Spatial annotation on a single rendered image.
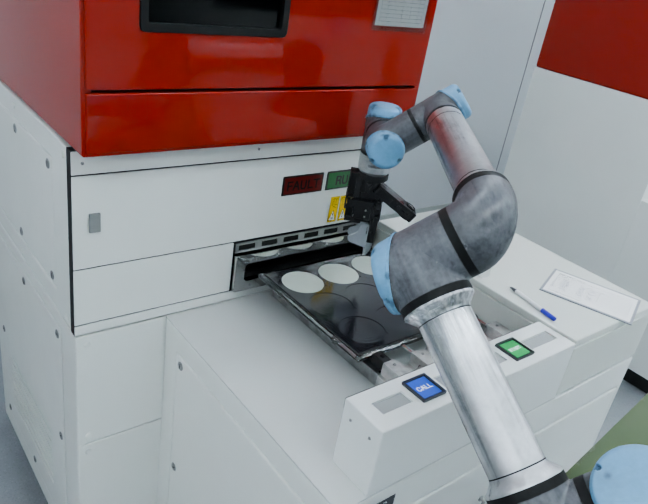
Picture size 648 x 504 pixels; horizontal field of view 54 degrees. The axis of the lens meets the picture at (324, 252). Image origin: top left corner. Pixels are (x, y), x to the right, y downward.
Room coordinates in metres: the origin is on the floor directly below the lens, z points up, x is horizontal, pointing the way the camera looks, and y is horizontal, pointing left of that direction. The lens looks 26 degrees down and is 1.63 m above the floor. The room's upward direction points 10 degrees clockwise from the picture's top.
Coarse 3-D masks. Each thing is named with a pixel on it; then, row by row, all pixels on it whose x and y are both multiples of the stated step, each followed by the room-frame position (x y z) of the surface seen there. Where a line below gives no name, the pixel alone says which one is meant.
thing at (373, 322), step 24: (312, 264) 1.41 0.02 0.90; (288, 288) 1.28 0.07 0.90; (336, 288) 1.31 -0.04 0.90; (360, 288) 1.33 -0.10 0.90; (312, 312) 1.19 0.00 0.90; (336, 312) 1.21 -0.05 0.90; (360, 312) 1.22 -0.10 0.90; (384, 312) 1.24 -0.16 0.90; (360, 336) 1.13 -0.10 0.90; (384, 336) 1.15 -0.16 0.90; (408, 336) 1.16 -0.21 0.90
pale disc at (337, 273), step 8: (328, 264) 1.43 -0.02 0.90; (336, 264) 1.44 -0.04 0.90; (320, 272) 1.38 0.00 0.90; (328, 272) 1.39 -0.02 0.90; (336, 272) 1.39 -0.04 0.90; (344, 272) 1.40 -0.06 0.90; (352, 272) 1.41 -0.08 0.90; (328, 280) 1.35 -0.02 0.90; (336, 280) 1.35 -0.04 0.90; (344, 280) 1.36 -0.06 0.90; (352, 280) 1.37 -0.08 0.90
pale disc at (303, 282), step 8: (296, 272) 1.36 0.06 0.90; (304, 272) 1.37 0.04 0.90; (288, 280) 1.31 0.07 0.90; (296, 280) 1.32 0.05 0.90; (304, 280) 1.33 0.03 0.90; (312, 280) 1.33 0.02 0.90; (320, 280) 1.34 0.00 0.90; (296, 288) 1.28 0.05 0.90; (304, 288) 1.29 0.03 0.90; (312, 288) 1.29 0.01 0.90; (320, 288) 1.30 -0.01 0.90
